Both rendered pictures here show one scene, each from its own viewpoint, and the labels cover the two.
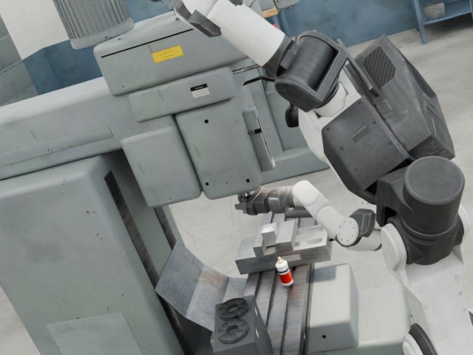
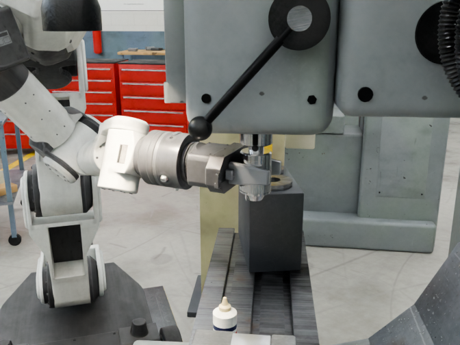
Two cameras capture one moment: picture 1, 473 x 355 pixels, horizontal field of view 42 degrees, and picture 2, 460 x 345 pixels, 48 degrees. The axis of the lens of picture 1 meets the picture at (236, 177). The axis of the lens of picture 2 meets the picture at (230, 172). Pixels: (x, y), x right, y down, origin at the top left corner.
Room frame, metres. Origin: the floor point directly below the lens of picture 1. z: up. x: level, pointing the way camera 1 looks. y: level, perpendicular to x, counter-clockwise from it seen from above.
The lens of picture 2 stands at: (2.58, -0.21, 1.46)
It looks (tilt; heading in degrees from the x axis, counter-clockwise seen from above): 17 degrees down; 167
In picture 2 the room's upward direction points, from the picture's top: straight up
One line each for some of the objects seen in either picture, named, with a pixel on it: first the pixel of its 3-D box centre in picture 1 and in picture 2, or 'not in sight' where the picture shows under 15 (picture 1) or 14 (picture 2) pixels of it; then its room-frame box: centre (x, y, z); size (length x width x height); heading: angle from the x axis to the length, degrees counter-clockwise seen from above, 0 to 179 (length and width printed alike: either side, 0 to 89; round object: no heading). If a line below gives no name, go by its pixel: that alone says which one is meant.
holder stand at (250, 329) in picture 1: (243, 344); (267, 213); (1.46, 0.15, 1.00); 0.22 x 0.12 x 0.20; 172
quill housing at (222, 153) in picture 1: (222, 141); (261, 6); (1.87, 0.00, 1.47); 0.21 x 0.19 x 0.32; 162
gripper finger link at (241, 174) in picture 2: not in sight; (247, 175); (1.89, -0.02, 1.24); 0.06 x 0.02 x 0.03; 54
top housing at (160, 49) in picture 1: (183, 40); not in sight; (1.87, 0.01, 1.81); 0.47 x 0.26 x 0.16; 72
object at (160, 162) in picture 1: (169, 153); (405, 6); (1.93, 0.18, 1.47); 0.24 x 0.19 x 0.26; 162
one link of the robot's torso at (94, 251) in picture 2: not in sight; (71, 274); (1.03, -0.36, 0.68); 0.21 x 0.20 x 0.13; 4
